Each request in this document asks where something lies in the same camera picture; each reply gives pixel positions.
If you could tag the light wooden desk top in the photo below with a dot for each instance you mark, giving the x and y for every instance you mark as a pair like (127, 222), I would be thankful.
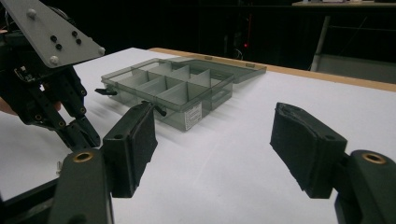
(342, 3)

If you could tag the small metal screw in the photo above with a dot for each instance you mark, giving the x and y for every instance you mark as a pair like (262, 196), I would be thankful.
(59, 168)

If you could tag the grey transparent compartment box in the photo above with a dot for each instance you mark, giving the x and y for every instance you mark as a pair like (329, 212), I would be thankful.
(174, 93)

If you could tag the wooden table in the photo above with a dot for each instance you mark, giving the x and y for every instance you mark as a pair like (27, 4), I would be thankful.
(311, 74)

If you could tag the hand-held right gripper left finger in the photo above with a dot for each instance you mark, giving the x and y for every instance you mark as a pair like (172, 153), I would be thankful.
(130, 149)

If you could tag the white metal desk frame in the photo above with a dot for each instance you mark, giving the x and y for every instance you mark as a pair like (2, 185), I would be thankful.
(351, 67)

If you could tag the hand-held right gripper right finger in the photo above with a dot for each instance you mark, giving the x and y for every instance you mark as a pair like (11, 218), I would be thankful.
(308, 146)

